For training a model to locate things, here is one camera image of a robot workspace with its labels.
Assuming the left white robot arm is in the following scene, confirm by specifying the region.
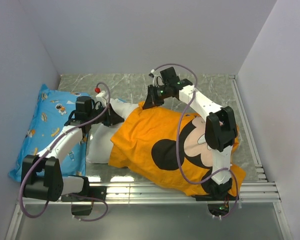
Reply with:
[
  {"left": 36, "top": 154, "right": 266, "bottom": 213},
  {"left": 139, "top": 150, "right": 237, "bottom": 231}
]
[{"left": 19, "top": 96, "right": 124, "bottom": 202}]

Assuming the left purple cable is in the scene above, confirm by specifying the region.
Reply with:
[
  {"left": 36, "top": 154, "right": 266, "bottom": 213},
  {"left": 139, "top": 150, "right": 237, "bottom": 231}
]
[{"left": 19, "top": 82, "right": 111, "bottom": 222}]

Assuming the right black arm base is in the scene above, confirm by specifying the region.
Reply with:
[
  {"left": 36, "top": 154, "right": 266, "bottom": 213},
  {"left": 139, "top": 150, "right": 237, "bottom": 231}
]
[{"left": 192, "top": 193, "right": 240, "bottom": 221}]

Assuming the aluminium mounting rail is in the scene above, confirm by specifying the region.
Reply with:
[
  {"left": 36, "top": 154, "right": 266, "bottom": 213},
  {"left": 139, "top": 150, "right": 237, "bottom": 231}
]
[{"left": 14, "top": 181, "right": 281, "bottom": 206}]

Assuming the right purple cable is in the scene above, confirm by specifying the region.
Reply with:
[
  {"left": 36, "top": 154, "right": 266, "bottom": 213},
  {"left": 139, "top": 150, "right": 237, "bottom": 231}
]
[{"left": 150, "top": 63, "right": 241, "bottom": 219}]

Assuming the blue cartoon pillow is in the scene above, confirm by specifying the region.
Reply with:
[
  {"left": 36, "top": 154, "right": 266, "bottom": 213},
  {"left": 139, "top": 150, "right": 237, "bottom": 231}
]
[{"left": 8, "top": 84, "right": 89, "bottom": 182}]

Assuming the wrist white camera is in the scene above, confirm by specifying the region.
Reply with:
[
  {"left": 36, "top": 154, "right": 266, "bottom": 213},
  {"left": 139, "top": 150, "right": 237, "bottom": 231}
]
[
  {"left": 94, "top": 87, "right": 111, "bottom": 109},
  {"left": 148, "top": 69, "right": 162, "bottom": 87}
]

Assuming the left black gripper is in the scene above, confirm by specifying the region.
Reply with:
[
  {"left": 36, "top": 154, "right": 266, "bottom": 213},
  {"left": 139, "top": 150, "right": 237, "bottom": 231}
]
[{"left": 88, "top": 103, "right": 125, "bottom": 127}]

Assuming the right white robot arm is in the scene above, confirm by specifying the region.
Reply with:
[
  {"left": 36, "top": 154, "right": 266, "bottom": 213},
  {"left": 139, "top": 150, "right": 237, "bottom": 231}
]
[{"left": 143, "top": 63, "right": 238, "bottom": 200}]

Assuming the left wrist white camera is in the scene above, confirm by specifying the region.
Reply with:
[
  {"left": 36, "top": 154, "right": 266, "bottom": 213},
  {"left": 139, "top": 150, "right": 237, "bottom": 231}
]
[{"left": 94, "top": 87, "right": 111, "bottom": 109}]

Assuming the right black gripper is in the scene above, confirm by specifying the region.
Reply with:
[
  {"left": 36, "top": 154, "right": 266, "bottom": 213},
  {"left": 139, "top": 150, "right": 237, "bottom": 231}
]
[{"left": 142, "top": 84, "right": 170, "bottom": 110}]

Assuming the orange pillowcase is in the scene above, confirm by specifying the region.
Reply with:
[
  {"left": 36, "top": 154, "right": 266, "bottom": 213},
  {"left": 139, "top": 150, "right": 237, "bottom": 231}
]
[{"left": 107, "top": 100, "right": 247, "bottom": 197}]

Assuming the white pillow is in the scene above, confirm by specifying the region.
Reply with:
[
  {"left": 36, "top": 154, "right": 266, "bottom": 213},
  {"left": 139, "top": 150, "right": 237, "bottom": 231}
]
[{"left": 86, "top": 98, "right": 139, "bottom": 164}]

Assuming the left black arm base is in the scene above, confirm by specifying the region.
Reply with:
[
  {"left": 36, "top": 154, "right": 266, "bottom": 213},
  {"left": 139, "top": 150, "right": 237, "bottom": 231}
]
[{"left": 61, "top": 185, "right": 107, "bottom": 217}]

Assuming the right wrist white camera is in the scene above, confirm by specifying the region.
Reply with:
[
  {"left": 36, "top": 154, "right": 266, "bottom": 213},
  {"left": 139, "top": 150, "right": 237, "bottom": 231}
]
[{"left": 148, "top": 69, "right": 162, "bottom": 87}]

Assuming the purple cable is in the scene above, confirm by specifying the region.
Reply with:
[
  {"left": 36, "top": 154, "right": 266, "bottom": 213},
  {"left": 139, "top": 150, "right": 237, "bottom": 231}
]
[
  {"left": 19, "top": 82, "right": 111, "bottom": 222},
  {"left": 150, "top": 63, "right": 241, "bottom": 219}
]

